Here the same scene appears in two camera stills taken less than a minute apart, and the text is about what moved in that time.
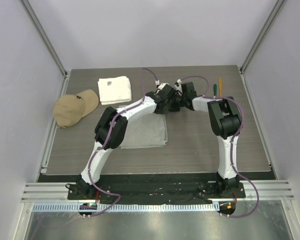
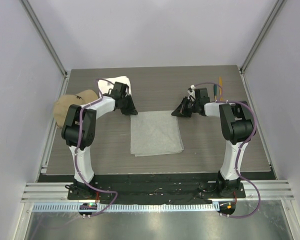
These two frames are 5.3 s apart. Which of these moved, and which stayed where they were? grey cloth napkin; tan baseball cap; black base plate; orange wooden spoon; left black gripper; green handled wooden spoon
Moved: grey cloth napkin; left black gripper
Stayed: orange wooden spoon; green handled wooden spoon; black base plate; tan baseball cap
